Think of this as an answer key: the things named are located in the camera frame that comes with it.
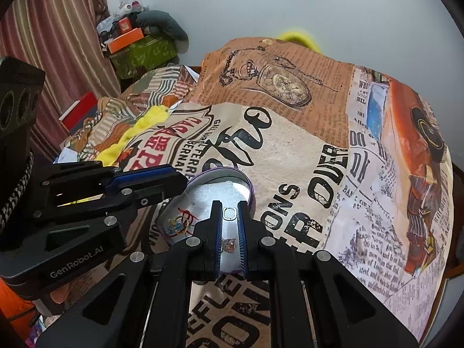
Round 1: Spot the beaded red string bracelet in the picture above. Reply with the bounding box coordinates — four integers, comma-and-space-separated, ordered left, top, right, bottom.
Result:
164, 207, 198, 238

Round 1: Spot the purple heart-shaped tin box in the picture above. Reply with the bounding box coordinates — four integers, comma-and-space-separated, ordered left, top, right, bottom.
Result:
157, 167, 255, 274

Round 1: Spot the red white box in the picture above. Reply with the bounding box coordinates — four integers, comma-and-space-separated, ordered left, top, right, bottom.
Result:
59, 92, 97, 134

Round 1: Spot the yellow fleece blanket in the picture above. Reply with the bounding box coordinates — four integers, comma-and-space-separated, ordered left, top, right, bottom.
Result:
96, 104, 169, 166

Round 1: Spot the orange box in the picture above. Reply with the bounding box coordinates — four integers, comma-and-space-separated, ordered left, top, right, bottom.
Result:
108, 28, 144, 53

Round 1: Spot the newspaper print bed blanket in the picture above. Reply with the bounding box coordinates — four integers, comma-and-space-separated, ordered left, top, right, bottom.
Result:
64, 38, 453, 339

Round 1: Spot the green patterned storage box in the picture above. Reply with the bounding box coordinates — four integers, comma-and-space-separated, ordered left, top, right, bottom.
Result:
109, 35, 178, 79

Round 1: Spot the striped red curtain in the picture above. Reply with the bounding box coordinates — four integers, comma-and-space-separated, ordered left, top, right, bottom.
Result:
1, 0, 120, 161

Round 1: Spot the grey plush pillow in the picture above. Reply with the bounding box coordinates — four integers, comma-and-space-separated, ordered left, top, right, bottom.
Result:
135, 10, 189, 42

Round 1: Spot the yellow round cushion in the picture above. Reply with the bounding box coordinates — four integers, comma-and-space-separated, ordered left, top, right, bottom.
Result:
278, 32, 322, 53

